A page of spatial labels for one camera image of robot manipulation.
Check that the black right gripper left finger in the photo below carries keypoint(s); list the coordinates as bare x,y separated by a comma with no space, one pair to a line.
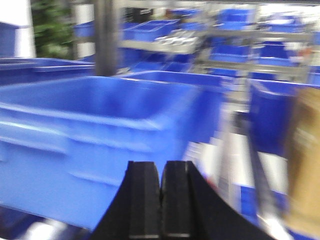
134,213

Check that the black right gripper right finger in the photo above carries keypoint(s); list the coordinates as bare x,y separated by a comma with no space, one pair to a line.
193,210

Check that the large blue bin foreground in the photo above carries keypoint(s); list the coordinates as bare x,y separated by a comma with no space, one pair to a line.
65,144

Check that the blue bin right middle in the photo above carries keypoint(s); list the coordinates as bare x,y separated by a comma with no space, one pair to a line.
270,108

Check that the brown cardboard piece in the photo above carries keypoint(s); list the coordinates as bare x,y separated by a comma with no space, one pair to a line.
303,163

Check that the grey vertical rack post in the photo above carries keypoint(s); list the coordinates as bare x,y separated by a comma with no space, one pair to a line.
106,26

